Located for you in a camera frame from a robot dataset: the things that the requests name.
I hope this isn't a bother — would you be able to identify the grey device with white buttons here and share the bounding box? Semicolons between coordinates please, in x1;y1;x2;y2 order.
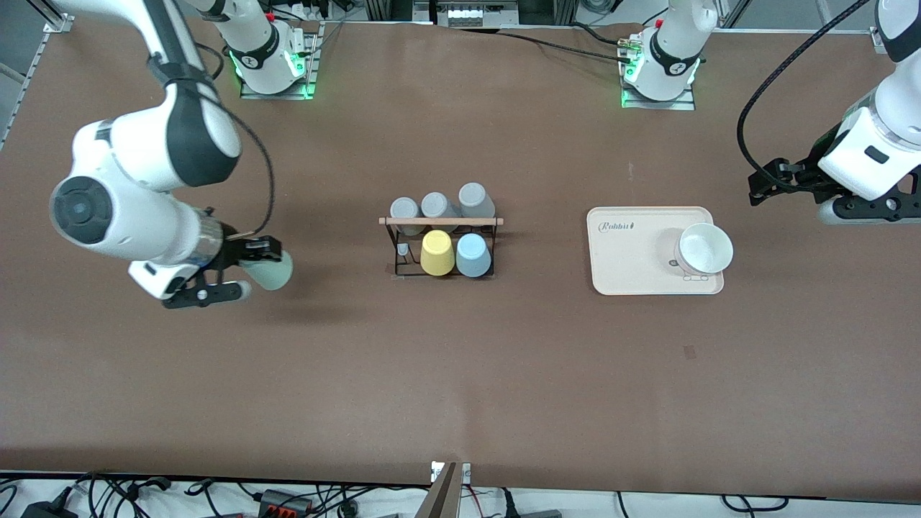
430;0;520;28

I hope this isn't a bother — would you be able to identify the light blue cup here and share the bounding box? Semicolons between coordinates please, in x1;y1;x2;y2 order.
455;232;493;279

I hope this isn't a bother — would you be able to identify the metal camera bracket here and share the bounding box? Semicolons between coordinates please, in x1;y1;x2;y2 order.
414;460;473;518

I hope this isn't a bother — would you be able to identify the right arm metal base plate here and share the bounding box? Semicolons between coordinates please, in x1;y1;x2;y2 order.
239;22;322;101

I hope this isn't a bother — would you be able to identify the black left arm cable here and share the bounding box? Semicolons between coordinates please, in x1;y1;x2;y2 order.
736;0;874;194

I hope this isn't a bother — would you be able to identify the black wire cup rack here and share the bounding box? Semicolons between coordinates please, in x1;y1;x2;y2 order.
378;215;505;280

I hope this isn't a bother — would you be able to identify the yellow cup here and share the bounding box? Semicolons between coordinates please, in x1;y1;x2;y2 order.
420;230;457;278

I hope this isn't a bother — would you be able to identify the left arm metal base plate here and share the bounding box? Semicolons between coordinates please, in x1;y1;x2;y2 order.
620;43;697;112

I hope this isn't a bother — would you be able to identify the black power adapter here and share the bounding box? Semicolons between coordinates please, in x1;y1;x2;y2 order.
20;499;78;518

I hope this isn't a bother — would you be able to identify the black orange connector box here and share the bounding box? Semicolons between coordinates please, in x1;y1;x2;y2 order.
258;489;315;517

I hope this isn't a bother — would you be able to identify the pale green cup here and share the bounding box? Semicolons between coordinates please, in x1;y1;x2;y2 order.
240;248;294;292

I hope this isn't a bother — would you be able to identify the grey cup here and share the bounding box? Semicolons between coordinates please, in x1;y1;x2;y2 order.
458;182;497;231
421;191;462;233
389;196;424;237

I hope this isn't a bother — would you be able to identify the white bowl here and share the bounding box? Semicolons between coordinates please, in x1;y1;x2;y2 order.
674;222;735;278

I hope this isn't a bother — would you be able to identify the beige rabbit tray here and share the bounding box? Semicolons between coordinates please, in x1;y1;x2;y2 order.
586;206;725;296

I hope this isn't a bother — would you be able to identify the black cable across table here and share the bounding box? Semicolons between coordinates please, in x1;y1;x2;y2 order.
446;26;635;64

